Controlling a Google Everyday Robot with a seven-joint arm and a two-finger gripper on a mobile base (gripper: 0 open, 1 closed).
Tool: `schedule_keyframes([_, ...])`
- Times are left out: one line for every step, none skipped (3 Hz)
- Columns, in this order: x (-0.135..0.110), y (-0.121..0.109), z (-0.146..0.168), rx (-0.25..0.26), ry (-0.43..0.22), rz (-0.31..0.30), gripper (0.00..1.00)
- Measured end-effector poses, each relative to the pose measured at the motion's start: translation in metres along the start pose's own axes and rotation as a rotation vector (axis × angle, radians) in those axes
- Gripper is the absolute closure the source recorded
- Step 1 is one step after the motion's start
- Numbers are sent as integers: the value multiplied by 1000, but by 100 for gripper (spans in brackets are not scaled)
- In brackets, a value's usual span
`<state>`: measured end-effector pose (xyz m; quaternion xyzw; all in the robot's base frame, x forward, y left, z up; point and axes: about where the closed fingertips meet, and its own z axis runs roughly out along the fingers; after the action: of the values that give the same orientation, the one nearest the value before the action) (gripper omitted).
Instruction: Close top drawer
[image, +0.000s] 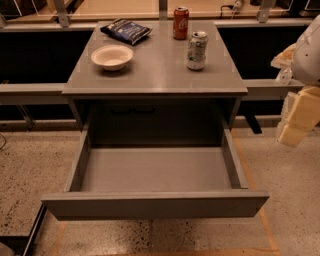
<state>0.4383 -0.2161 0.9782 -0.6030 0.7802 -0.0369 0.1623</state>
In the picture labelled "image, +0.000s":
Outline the white bowl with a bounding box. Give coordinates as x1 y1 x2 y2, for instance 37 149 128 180
91 45 133 71

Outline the red cola can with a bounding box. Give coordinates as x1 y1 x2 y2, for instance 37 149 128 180
173 6 189 40

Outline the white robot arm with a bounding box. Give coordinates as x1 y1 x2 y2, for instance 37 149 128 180
271 15 320 147

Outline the grey top drawer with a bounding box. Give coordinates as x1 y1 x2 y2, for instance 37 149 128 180
42 127 269 220

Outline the grey metal rail frame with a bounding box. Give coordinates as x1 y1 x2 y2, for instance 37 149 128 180
0 0 320 132

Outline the dark blue chip bag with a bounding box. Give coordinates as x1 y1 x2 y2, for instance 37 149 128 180
100 18 151 46

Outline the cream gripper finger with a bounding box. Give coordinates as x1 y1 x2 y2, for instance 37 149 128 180
277 86 320 147

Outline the clear sanitizer bottle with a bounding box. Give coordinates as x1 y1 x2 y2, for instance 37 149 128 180
275 68 292 86

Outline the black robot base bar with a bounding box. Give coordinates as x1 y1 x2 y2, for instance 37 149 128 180
0 205 47 256

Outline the white green soda can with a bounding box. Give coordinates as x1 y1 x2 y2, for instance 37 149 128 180
187 31 208 70

